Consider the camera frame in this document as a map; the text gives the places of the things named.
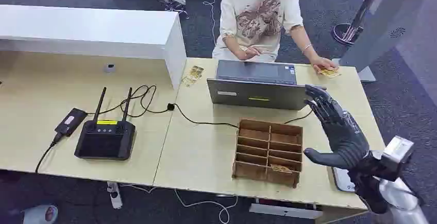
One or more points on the white raised counter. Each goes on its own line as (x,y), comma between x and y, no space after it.
(95,31)

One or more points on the white flat card reader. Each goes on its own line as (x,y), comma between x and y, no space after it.
(342,181)

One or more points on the person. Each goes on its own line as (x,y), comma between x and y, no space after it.
(256,14)

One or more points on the person's right hand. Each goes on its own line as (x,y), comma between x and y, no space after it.
(248,53)

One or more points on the black chair base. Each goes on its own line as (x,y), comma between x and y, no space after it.
(177,9)

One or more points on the black controller with antennas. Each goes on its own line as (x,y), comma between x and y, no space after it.
(105,140)

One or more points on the person's left hand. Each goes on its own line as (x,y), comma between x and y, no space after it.
(322,64)

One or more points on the chrome stanchion post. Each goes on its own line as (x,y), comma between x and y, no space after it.
(351,28)

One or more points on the white bar under desk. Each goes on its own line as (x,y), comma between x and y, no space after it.
(283,211)

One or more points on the white power strip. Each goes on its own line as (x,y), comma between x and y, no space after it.
(115,195)

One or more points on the wooden card box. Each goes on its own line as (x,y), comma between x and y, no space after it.
(268,154)

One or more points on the grey standing panel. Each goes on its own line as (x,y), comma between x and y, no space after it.
(385,21)

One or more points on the small grey round knob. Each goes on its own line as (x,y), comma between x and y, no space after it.
(110,68)

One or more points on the white rounded device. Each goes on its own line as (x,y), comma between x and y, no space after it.
(39,215)

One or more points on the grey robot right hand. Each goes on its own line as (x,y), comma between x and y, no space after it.
(343,140)

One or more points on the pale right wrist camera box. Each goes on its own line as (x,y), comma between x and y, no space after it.
(398,150)

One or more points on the grey laptop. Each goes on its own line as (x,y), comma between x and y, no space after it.
(257,91)

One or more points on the black adapter with pink label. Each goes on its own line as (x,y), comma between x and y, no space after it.
(71,121)

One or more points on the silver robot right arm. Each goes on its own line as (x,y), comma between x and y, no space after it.
(399,198)

